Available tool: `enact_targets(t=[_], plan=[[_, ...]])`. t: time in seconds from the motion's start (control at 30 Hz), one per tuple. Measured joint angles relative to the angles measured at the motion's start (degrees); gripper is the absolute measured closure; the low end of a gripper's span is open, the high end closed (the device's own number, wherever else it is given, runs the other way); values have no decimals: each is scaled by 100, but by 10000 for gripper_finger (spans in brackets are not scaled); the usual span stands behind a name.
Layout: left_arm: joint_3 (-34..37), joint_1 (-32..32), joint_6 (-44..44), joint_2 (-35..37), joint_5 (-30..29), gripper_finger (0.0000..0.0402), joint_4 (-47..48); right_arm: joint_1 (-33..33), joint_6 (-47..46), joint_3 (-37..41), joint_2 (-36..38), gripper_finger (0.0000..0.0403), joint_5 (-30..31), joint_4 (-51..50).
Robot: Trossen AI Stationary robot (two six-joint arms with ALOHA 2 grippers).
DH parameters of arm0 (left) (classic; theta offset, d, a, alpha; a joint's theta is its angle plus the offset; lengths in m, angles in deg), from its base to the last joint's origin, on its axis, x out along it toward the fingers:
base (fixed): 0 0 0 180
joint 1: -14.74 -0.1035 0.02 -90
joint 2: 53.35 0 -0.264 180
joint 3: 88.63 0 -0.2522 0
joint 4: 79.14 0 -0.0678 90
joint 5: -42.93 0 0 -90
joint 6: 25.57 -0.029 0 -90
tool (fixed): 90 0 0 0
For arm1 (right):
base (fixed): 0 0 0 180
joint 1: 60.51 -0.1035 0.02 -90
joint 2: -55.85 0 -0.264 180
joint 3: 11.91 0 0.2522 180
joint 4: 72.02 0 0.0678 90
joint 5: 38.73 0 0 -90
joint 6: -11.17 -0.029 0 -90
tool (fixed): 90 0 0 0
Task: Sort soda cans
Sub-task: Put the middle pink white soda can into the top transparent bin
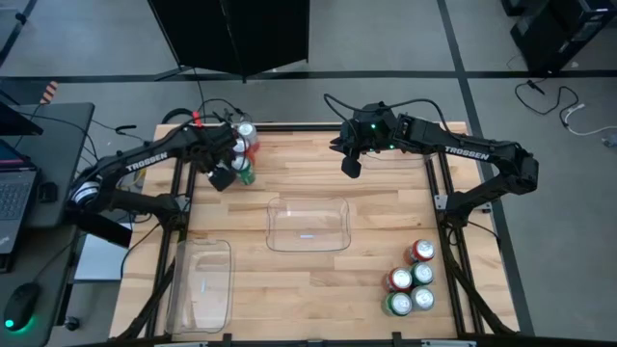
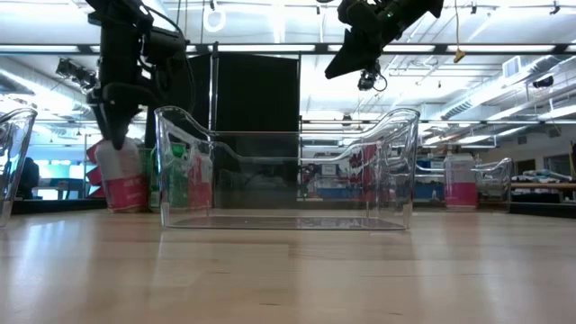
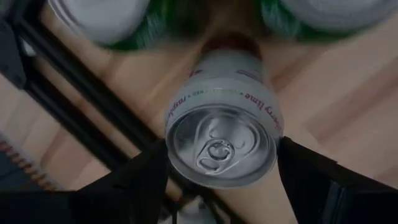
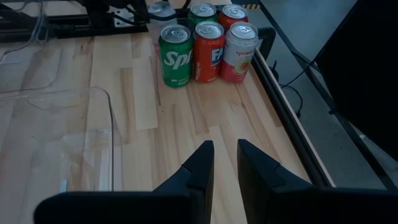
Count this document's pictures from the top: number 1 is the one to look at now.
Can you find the grey desk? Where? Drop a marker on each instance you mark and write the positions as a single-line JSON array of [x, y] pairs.
[[62, 144]]

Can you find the silver can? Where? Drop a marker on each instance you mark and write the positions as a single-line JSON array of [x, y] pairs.
[[422, 298]]

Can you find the black chair caster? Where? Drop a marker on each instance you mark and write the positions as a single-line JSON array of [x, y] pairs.
[[72, 324]]

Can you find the black aluminium table frame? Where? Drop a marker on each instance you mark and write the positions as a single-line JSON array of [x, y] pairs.
[[299, 127]]

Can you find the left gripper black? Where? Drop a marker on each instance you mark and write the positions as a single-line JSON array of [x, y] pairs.
[[214, 144]]

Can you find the dark laptop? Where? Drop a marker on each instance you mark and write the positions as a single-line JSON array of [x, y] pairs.
[[14, 202]]

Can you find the red soda can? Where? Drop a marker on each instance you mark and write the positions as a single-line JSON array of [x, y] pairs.
[[249, 152]]

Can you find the green Sprite can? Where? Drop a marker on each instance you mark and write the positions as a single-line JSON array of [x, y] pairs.
[[244, 169], [399, 303], [422, 273]]

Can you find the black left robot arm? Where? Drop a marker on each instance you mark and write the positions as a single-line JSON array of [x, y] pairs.
[[144, 161]]

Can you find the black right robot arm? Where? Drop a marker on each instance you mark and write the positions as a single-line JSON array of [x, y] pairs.
[[467, 153]]

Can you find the black equipment cabinet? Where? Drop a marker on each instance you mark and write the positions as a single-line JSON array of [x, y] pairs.
[[554, 34]]

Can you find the orange black striped object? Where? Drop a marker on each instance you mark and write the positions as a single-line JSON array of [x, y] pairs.
[[48, 92]]

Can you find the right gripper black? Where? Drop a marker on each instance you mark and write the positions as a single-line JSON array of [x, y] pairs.
[[371, 132]]

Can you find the black standing panel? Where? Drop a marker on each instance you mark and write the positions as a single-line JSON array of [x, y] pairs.
[[231, 34]]

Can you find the small black desk device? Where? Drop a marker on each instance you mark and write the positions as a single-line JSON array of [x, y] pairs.
[[48, 192]]

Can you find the white pink Spindrift can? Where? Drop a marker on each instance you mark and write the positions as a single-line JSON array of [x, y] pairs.
[[247, 130]]

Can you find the black computer mouse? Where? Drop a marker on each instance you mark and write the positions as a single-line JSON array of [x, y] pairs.
[[21, 303]]

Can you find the clear plastic bin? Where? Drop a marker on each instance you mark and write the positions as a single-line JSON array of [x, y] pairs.
[[390, 163], [308, 217], [200, 308]]

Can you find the white box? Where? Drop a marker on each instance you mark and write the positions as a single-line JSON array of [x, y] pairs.
[[99, 258]]

